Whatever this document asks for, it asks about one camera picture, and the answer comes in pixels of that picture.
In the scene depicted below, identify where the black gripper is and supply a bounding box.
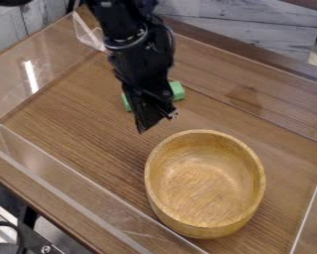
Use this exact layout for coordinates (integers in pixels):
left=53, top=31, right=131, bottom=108
left=105, top=23, right=177, bottom=134

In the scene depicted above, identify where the brown wooden bowl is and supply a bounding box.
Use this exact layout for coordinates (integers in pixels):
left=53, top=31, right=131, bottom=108
left=144, top=129, right=266, bottom=239

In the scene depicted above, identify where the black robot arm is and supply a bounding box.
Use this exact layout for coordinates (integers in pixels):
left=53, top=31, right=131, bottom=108
left=81, top=0, right=176, bottom=132

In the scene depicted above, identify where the green rectangular block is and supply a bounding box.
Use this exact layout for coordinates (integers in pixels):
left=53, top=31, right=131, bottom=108
left=120, top=80, right=186, bottom=112

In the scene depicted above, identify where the clear acrylic tray wall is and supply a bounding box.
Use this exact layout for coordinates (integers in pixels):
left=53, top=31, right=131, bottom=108
left=0, top=123, right=207, bottom=254

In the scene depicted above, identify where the black metal table frame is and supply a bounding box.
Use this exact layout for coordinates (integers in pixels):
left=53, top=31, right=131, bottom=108
left=17, top=205, right=64, bottom=254

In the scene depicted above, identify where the black cable under table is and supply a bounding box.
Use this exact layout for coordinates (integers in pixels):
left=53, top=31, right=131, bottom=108
left=0, top=220, right=25, bottom=254

